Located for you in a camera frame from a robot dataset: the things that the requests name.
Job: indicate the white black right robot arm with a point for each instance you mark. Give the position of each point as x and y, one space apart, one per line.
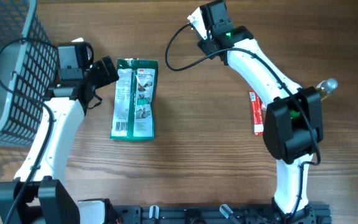
293 124

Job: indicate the green white glove package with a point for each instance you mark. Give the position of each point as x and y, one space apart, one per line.
133 115

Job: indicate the red stick sachet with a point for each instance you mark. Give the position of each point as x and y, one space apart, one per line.
257 113

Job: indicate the grey plastic mesh basket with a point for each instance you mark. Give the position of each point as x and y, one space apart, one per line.
28 62

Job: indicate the yellow oil bottle silver cap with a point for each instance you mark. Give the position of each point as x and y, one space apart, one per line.
326 88

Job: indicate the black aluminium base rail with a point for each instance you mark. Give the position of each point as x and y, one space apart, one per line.
261 213

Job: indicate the green lid glass jar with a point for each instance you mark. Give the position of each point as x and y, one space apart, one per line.
294 114

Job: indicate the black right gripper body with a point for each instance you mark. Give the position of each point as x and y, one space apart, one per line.
203 45

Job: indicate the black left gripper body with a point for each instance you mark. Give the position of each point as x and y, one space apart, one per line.
84 73

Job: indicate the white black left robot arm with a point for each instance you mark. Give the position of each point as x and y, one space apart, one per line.
37 194

